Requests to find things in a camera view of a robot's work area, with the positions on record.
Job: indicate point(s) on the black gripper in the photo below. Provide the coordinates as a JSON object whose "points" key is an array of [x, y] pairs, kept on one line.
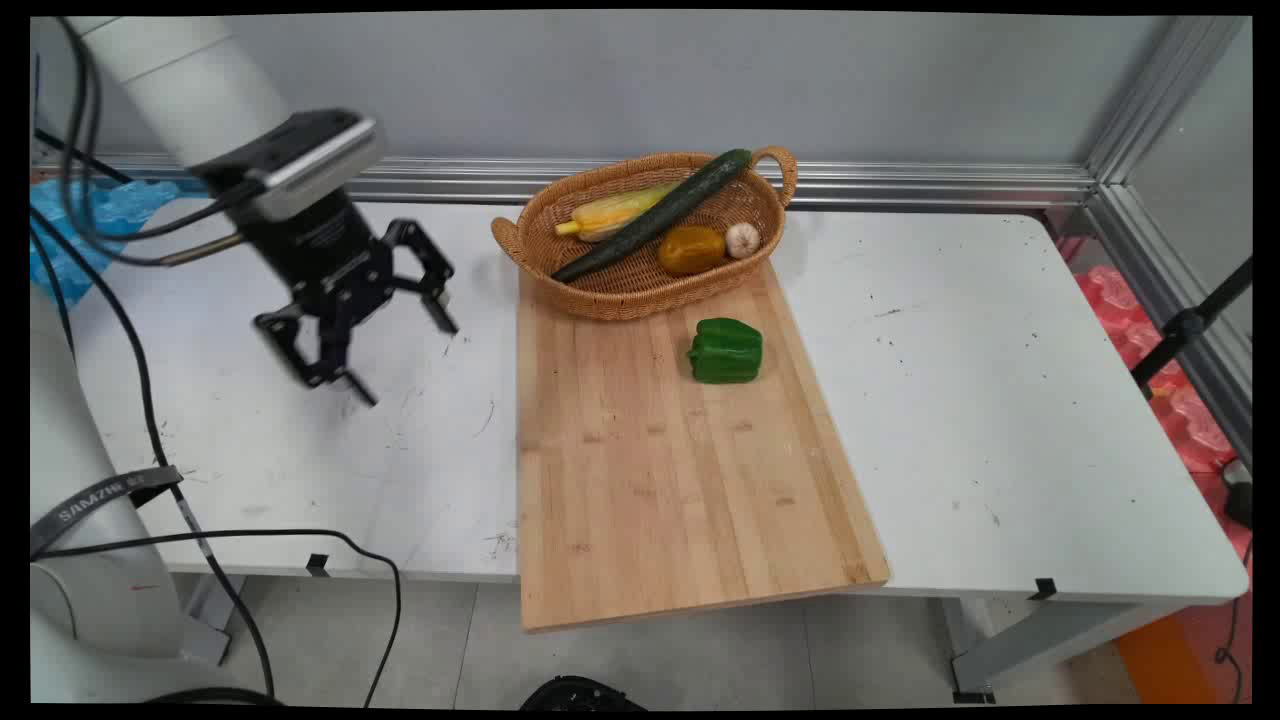
{"points": [[320, 255]]}

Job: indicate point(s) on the long dark green cucumber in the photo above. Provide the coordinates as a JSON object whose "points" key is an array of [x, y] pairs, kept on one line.
{"points": [[655, 215]]}

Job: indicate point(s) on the yellow corn cob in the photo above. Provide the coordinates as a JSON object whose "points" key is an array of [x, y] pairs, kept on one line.
{"points": [[612, 212]]}

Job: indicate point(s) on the small black table clip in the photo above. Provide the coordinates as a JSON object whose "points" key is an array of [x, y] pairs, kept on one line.
{"points": [[317, 565], [1043, 589]]}

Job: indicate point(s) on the woven wicker basket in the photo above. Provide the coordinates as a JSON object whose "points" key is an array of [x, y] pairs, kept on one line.
{"points": [[640, 285]]}

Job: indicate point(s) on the blue foam sheet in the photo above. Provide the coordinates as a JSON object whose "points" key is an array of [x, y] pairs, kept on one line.
{"points": [[100, 215]]}

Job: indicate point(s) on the yellow bell pepper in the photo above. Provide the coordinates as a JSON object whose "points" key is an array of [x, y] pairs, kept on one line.
{"points": [[691, 250]]}

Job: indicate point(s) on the bamboo cutting board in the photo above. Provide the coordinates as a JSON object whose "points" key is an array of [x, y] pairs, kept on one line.
{"points": [[660, 480]]}

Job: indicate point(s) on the green bell pepper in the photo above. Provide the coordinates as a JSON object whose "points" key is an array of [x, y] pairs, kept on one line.
{"points": [[725, 352]]}

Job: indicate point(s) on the white garlic bulb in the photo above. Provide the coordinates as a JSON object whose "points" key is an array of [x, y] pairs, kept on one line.
{"points": [[743, 240]]}

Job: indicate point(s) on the black round object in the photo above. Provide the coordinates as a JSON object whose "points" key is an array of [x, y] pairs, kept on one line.
{"points": [[580, 695]]}

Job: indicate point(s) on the grey table leg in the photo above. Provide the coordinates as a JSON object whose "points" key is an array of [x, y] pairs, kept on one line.
{"points": [[1040, 640]]}

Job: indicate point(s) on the black tripod stand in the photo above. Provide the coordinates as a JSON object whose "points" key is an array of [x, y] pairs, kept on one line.
{"points": [[1185, 328]]}

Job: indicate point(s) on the red foam sheet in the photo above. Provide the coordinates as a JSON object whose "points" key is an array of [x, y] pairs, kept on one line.
{"points": [[1185, 420]]}

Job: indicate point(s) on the orange floor mat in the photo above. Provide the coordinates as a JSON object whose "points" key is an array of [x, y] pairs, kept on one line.
{"points": [[1180, 655]]}

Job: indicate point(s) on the small black device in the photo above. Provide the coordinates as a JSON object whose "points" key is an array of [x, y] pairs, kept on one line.
{"points": [[1240, 500]]}

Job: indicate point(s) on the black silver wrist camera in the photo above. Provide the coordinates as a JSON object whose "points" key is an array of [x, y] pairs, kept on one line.
{"points": [[300, 160]]}

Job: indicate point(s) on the long aluminium frame rail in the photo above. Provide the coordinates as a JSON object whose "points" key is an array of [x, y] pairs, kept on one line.
{"points": [[900, 185]]}

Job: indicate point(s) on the aluminium frame corner post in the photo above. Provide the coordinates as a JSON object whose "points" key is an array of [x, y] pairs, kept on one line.
{"points": [[1160, 110]]}

